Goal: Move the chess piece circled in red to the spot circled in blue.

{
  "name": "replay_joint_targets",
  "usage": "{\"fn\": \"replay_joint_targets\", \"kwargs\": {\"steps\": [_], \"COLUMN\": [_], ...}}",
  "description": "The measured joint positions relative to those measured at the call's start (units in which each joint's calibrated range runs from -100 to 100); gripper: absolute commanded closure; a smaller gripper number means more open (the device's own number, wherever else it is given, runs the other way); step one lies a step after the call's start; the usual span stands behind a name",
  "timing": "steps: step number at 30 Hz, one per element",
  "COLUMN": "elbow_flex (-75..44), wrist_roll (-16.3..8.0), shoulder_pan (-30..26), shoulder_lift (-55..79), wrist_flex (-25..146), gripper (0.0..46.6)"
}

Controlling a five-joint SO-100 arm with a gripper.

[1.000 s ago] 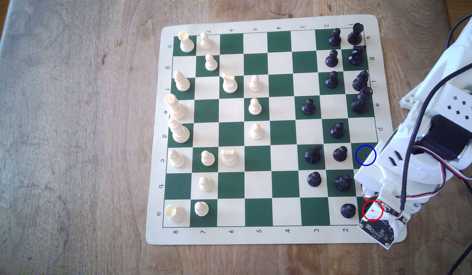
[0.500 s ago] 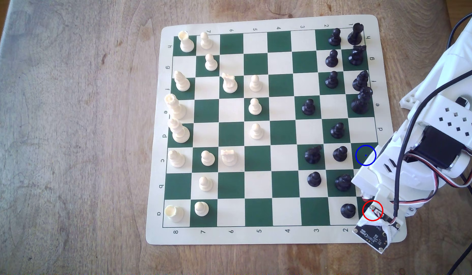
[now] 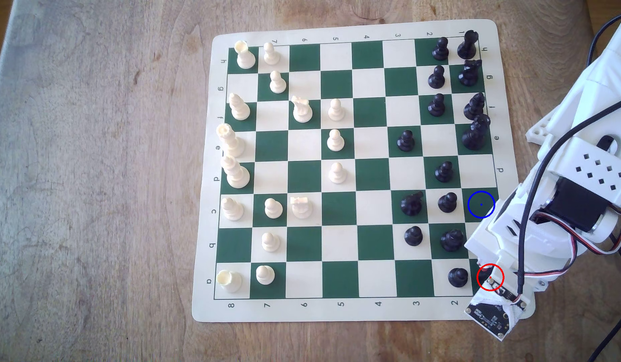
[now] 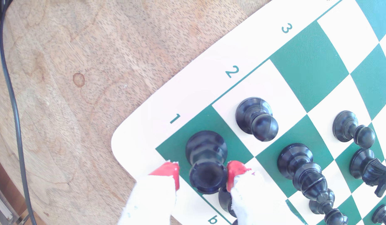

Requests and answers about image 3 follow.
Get green and cream chess mat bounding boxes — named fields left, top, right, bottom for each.
left=191, top=19, right=536, bottom=323

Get white queen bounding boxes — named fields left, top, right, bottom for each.
left=220, top=155, right=251, bottom=190

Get black bishop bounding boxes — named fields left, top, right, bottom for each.
left=463, top=93, right=486, bottom=121
left=440, top=229, right=465, bottom=252

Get white king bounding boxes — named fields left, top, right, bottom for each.
left=216, top=123, right=246, bottom=159

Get black knight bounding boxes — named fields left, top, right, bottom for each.
left=400, top=190, right=425, bottom=217
left=458, top=59, right=483, bottom=86

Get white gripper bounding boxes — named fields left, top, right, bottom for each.
left=463, top=183, right=577, bottom=307

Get white rook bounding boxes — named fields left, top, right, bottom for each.
left=234, top=40, right=257, bottom=70
left=216, top=270, right=243, bottom=294

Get black camera cable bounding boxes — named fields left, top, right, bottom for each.
left=514, top=100, right=621, bottom=302

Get red white black servo wires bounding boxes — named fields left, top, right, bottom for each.
left=516, top=208, right=621, bottom=282

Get black king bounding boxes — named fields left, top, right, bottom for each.
left=461, top=114, right=491, bottom=151

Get taped camera circuit board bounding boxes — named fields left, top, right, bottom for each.
left=465, top=289, right=530, bottom=343

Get white bishop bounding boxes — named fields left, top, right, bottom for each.
left=221, top=196, right=245, bottom=222
left=228, top=93, right=251, bottom=121

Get white knight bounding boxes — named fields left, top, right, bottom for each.
left=291, top=97, right=314, bottom=124
left=290, top=196, right=313, bottom=220

